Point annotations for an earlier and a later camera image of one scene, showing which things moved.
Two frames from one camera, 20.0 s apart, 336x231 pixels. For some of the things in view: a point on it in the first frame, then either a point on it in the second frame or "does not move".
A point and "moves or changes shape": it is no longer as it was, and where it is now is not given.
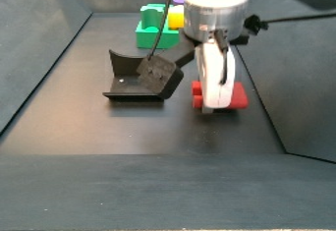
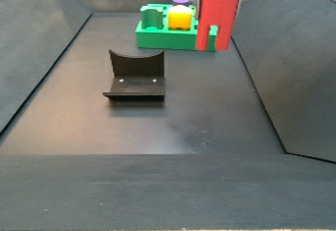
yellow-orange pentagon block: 176,17 does not move
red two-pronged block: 238,99 moves or changes shape
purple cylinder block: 178,0 does not move
